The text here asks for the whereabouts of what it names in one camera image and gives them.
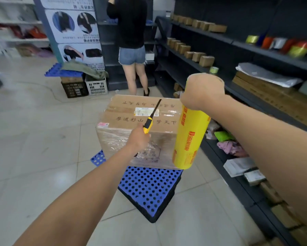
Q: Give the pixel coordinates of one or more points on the yellow cling film roll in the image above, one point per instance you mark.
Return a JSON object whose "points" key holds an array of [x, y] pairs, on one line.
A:
{"points": [[190, 138]]}

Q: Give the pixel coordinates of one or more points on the green packet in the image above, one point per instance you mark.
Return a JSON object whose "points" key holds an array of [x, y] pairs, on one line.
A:
{"points": [[224, 136]]}

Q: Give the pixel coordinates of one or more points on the white shelf unit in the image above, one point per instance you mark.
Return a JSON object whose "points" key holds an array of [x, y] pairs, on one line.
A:
{"points": [[17, 25]]}

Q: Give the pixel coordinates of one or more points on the small green tape roll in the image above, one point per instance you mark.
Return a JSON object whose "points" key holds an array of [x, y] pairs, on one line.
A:
{"points": [[214, 70]]}

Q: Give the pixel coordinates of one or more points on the white blue picture poster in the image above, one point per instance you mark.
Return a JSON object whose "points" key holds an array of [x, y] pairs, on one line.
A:
{"points": [[71, 28]]}

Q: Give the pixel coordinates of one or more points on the person's right forearm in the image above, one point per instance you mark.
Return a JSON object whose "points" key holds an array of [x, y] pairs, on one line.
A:
{"points": [[266, 146]]}

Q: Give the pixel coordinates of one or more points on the dark metal shelf unit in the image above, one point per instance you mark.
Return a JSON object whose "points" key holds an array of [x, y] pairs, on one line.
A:
{"points": [[245, 20]]}

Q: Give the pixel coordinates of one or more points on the row of small cardboard boxes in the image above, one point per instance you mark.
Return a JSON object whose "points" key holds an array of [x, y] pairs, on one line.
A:
{"points": [[184, 48], [204, 25]]}

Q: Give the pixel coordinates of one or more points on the flat brown cardboard box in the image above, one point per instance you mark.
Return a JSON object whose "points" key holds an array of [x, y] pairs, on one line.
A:
{"points": [[71, 79]]}

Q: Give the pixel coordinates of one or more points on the white carton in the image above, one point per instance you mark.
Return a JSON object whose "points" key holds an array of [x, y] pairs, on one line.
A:
{"points": [[149, 56]]}

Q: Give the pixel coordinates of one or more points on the small white box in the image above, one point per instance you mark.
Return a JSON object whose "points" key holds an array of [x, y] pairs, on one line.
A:
{"points": [[254, 177]]}

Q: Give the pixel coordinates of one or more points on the orange tape roll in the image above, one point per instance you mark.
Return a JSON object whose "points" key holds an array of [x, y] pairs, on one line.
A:
{"points": [[266, 42]]}

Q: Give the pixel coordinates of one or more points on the pink cloth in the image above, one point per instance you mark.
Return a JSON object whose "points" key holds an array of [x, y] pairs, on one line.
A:
{"points": [[231, 148]]}

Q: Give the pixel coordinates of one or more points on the blue perforated plastic pallet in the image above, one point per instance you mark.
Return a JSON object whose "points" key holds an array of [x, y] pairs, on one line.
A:
{"points": [[148, 187]]}

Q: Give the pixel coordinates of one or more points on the white plastic crate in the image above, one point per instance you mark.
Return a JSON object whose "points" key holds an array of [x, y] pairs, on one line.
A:
{"points": [[97, 87]]}

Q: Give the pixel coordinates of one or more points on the black plastic crate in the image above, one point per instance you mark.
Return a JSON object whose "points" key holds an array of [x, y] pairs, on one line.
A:
{"points": [[75, 89]]}

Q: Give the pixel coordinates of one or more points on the person's left hand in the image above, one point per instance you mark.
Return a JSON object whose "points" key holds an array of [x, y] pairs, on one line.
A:
{"points": [[136, 139]]}

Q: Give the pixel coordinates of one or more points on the row of brown packets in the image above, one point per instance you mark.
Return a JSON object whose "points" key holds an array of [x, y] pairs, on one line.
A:
{"points": [[284, 212]]}

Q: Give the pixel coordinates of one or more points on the stack of flat cardboard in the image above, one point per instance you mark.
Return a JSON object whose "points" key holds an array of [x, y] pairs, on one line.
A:
{"points": [[279, 99]]}

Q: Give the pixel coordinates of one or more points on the white tape roll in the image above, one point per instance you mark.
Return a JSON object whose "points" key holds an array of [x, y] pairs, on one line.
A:
{"points": [[278, 43]]}

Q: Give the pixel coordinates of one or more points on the person's left fingers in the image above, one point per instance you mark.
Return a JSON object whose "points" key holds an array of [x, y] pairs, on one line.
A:
{"points": [[146, 139]]}

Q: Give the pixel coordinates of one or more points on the person's left forearm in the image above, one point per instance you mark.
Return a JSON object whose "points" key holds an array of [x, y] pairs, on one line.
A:
{"points": [[86, 197]]}

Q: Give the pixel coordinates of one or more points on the yellow black utility knife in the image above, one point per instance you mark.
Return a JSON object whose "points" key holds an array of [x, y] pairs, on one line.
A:
{"points": [[148, 122]]}

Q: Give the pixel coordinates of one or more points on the film-wrapped cardboard box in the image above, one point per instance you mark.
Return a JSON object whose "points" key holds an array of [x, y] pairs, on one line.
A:
{"points": [[122, 120]]}

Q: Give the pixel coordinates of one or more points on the yellow red tape roll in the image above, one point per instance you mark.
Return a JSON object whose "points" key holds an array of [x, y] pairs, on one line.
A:
{"points": [[300, 49]]}

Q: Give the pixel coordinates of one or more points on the person's right hand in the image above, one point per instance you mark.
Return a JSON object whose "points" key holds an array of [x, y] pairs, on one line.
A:
{"points": [[204, 90]]}

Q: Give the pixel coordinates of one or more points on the person's right fingers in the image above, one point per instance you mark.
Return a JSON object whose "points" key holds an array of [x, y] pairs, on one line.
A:
{"points": [[186, 98]]}

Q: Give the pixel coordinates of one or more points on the white plastic sheet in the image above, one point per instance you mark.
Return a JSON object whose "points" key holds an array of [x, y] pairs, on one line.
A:
{"points": [[266, 74]]}

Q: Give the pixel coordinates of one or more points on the grey-green cloth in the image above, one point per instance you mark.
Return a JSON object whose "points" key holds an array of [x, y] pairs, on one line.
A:
{"points": [[84, 69]]}

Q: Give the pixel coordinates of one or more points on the white paper packet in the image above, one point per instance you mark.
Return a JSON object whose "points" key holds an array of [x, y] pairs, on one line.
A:
{"points": [[238, 166]]}

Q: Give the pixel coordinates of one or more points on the small brown box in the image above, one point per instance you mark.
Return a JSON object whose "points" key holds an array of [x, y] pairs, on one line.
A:
{"points": [[177, 87]]}

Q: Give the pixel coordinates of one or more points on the dark narrow shelf unit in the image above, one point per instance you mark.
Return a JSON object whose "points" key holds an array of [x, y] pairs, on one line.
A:
{"points": [[109, 48]]}

